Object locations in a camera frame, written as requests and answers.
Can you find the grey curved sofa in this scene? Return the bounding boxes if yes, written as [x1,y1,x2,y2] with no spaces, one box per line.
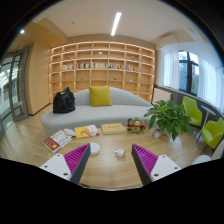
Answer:
[40,87,155,136]

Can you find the white charger with orange band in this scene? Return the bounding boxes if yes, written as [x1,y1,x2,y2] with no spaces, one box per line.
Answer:
[114,148,126,159]

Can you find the long ceiling light strip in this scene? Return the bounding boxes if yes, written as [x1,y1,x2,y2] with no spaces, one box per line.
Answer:
[110,11,123,37]

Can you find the colourful figurine group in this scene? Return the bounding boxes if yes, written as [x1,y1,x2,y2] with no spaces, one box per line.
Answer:
[125,116,149,135]

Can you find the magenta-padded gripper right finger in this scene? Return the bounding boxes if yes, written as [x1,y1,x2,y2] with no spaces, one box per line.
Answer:
[130,143,182,187]

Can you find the dark-framed window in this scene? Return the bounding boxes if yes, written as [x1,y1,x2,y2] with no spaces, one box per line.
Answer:
[178,50,200,98]

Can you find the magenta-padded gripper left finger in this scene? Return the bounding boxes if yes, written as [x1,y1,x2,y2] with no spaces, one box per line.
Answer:
[39,142,92,185]

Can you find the white sheer curtain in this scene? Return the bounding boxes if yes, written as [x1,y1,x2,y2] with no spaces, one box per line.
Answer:
[198,57,224,113]
[163,50,180,91]

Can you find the glass door with grey frame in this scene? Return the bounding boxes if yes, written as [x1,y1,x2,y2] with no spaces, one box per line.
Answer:
[0,48,30,129]

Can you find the white patterned pouch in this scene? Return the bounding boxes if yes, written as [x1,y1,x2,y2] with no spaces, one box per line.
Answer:
[63,127,77,138]

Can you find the red and white book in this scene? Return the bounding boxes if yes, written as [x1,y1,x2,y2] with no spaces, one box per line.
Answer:
[43,129,73,154]

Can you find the black bag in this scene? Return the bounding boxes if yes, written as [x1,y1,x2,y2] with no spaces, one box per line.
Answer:
[52,86,77,114]

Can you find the green potted plant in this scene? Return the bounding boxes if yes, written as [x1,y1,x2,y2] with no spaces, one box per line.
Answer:
[143,99,193,142]

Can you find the flat yellow book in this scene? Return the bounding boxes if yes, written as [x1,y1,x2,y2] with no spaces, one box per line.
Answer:
[100,122,127,136]

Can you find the yellow cushion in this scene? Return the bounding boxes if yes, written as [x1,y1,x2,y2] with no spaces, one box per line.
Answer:
[87,85,113,108]

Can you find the yellow and white book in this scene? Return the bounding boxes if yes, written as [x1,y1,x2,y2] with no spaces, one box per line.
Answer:
[74,124,101,140]

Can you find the small red and white cup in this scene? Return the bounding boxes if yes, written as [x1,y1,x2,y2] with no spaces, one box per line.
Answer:
[152,128,162,139]

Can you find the wooden bookshelf unit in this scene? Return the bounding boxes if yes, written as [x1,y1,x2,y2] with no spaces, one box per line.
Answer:
[48,40,156,104]

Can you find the green chair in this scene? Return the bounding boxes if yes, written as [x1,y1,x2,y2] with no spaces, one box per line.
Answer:
[181,95,204,129]
[201,117,224,151]

